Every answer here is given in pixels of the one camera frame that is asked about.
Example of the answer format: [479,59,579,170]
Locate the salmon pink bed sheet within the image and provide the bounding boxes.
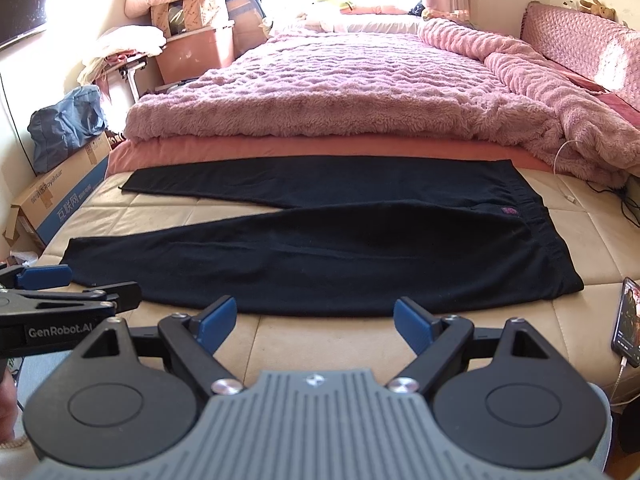
[106,134,552,176]

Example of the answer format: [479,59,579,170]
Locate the black cable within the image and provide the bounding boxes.
[584,179,640,241]

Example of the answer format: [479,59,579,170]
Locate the black pants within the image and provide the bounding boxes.
[62,156,584,316]

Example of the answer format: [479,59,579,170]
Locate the plush toy on headboard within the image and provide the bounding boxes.
[563,0,616,21]

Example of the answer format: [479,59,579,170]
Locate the brown patterned cardboard box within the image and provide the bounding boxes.
[150,0,229,38]

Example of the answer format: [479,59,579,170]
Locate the pink quilted headboard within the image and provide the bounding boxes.
[521,1,639,108]

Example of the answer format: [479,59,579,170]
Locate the pink plastic storage bin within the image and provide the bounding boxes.
[156,21,234,84]

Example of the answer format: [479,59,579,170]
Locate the fluffy pink blanket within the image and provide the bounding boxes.
[125,18,639,186]

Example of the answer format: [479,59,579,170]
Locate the small folding table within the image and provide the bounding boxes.
[103,53,149,102]

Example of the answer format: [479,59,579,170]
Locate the blue white cardboard box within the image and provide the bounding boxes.
[2,133,111,248]

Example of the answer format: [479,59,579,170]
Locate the black smartphone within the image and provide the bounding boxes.
[611,278,640,368]

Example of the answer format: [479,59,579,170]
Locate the blue denim bag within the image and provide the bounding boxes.
[27,84,107,174]

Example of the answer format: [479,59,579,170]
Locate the cream folded blankets pile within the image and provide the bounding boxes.
[77,25,166,86]

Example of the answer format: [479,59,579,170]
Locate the white charging cable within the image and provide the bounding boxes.
[552,138,582,206]

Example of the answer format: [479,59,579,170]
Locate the person left hand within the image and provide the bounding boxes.
[0,370,18,443]

